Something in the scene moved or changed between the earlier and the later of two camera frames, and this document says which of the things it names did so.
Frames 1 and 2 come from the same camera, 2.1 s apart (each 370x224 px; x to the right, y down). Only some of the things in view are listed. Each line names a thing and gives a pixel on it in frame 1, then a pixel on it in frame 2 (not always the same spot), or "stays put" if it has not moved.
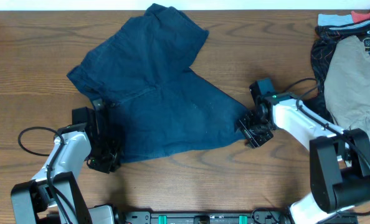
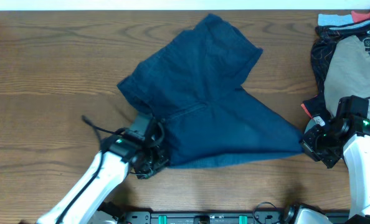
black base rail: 260,217 stays put
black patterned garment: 323,38 stays put
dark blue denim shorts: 144,78 → 192,91
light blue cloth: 334,20 stays put
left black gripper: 113,159 → 164,160
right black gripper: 254,141 → 307,141
